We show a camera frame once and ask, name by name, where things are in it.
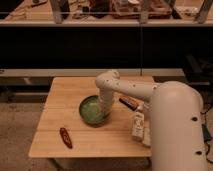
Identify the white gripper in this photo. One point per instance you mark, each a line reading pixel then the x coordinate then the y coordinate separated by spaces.
pixel 105 101

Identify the dark candy bar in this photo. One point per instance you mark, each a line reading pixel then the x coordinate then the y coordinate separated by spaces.
pixel 129 102

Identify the green ceramic bowl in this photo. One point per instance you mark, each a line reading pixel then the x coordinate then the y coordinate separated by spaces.
pixel 90 111

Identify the black foot pedal box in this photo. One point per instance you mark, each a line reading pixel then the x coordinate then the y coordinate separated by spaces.
pixel 206 134

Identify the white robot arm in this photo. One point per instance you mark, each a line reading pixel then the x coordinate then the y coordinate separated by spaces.
pixel 177 142

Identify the white small carton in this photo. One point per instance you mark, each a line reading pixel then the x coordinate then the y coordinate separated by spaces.
pixel 138 126

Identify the red chili pepper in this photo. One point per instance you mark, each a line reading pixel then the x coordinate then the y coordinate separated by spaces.
pixel 65 137

